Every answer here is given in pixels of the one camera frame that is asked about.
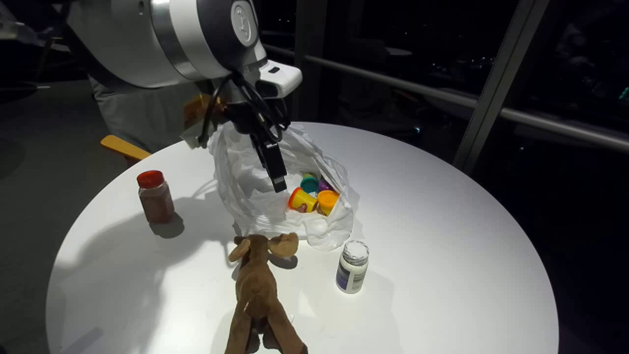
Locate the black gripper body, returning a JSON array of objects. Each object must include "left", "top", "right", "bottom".
[{"left": 224, "top": 90, "right": 291, "bottom": 149}]

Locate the yellow tub red-orange lid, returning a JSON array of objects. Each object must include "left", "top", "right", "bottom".
[{"left": 287, "top": 184, "right": 321, "bottom": 216}]

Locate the spice jar red lid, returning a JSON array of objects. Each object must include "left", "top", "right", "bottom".
[{"left": 136, "top": 167, "right": 179, "bottom": 228}]

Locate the white bottle blue label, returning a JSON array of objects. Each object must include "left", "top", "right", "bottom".
[{"left": 335, "top": 237, "right": 372, "bottom": 296}]

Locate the brown plush moose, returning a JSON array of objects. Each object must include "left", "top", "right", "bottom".
[{"left": 223, "top": 230, "right": 311, "bottom": 354}]

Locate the clear plastic bag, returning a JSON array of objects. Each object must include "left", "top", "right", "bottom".
[{"left": 209, "top": 119, "right": 362, "bottom": 251}]

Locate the grey fabric chair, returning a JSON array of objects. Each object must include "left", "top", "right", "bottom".
[{"left": 87, "top": 74, "right": 207, "bottom": 143}]

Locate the yellow wooden plank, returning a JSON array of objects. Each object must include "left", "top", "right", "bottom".
[{"left": 99, "top": 131, "right": 154, "bottom": 163}]

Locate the metal window railing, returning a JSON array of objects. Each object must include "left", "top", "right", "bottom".
[{"left": 262, "top": 41, "right": 629, "bottom": 153}]

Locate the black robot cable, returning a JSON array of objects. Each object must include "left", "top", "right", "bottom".
[{"left": 195, "top": 70, "right": 291, "bottom": 147}]

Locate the grey window post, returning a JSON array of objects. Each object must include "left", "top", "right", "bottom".
[{"left": 452, "top": 0, "right": 553, "bottom": 172}]

